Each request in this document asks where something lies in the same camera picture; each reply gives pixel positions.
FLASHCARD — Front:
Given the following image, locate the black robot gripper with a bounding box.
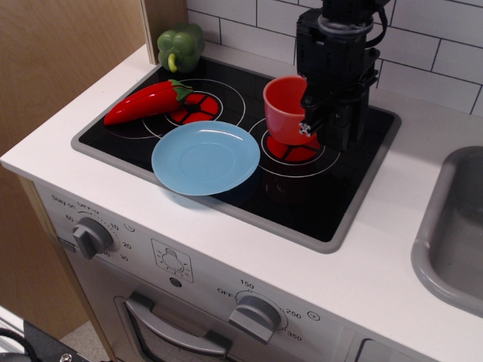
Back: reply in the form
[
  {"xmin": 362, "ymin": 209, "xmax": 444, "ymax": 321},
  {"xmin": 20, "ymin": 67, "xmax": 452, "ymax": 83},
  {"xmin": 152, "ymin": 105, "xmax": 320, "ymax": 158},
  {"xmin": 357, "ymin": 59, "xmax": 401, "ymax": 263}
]
[{"xmin": 296, "ymin": 8, "xmax": 380, "ymax": 151}]

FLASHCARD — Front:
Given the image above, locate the red plastic toy cup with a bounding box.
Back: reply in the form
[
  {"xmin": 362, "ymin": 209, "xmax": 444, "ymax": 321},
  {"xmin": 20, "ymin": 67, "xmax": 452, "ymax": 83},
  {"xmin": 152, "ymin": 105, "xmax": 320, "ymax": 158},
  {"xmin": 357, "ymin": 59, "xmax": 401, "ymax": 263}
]
[{"xmin": 263, "ymin": 75, "xmax": 316, "ymax": 146}]

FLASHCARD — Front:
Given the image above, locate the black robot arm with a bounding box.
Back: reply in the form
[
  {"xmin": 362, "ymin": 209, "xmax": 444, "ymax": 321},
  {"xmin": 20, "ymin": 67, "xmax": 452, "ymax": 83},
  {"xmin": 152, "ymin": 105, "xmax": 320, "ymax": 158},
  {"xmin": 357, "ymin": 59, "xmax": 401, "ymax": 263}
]
[{"xmin": 296, "ymin": 1, "xmax": 388, "ymax": 152}]

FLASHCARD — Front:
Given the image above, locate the blue plastic toy plate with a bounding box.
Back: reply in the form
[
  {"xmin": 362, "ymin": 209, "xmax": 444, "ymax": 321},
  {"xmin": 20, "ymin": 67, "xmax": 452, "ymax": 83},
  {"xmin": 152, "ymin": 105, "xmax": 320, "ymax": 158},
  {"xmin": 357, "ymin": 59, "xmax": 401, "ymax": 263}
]
[{"xmin": 151, "ymin": 121, "xmax": 260, "ymax": 196}]

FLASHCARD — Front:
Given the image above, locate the black toy stovetop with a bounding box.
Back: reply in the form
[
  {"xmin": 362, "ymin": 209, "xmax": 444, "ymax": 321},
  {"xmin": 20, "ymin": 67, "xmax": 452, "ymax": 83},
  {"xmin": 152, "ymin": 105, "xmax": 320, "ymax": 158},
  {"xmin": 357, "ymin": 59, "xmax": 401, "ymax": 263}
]
[{"xmin": 71, "ymin": 60, "xmax": 402, "ymax": 254}]

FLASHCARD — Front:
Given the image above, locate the red toy chili pepper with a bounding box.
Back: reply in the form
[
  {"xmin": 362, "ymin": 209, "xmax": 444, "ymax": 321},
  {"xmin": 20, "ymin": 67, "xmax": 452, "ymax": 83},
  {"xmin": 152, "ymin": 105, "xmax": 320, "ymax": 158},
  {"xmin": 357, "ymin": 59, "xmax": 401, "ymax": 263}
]
[{"xmin": 103, "ymin": 79, "xmax": 193, "ymax": 126}]

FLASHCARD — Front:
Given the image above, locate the green toy bell pepper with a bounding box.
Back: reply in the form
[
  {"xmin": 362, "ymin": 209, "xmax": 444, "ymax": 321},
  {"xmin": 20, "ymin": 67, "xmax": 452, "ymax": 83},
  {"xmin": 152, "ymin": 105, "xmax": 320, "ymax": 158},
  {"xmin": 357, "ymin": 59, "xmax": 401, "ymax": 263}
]
[{"xmin": 157, "ymin": 23, "xmax": 205, "ymax": 73}]

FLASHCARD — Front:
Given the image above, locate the grey toy sink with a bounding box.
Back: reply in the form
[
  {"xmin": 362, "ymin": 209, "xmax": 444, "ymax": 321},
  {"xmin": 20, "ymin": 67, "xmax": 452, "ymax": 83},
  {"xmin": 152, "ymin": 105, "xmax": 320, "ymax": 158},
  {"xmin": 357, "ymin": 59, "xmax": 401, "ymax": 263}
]
[{"xmin": 411, "ymin": 146, "xmax": 482, "ymax": 317}]

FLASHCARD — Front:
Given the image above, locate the grey temperature knob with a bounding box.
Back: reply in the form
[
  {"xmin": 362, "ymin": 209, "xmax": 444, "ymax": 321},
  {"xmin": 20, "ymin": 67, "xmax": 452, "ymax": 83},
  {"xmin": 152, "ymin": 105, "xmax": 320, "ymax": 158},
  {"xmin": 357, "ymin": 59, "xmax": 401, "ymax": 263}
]
[{"xmin": 229, "ymin": 293, "xmax": 282, "ymax": 345}]

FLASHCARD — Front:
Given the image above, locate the grey timer knob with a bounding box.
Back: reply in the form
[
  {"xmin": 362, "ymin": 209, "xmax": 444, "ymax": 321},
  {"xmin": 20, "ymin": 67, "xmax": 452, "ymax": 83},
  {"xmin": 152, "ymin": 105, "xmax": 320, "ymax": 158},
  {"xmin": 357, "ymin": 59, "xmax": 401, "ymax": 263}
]
[{"xmin": 72, "ymin": 217, "xmax": 113, "ymax": 259}]

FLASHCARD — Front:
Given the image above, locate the black cable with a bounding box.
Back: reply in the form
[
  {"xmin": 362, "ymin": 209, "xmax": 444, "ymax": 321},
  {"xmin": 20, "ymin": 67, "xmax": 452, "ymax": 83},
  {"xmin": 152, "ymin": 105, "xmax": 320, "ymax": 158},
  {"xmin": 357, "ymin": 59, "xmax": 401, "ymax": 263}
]
[{"xmin": 364, "ymin": 3, "xmax": 389, "ymax": 48}]

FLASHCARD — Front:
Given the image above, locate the grey oven door handle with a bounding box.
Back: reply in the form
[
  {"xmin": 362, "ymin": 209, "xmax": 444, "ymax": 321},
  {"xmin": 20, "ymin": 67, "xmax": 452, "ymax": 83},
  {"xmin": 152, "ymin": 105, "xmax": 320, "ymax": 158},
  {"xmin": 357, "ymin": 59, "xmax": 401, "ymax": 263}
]
[{"xmin": 125, "ymin": 293, "xmax": 232, "ymax": 358}]

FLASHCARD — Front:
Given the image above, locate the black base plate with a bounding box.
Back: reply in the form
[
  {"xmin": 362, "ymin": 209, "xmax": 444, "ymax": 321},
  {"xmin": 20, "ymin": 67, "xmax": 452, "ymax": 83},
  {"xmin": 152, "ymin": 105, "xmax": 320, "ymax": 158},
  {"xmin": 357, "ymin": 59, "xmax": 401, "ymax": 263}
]
[{"xmin": 1, "ymin": 321, "xmax": 88, "ymax": 361}]

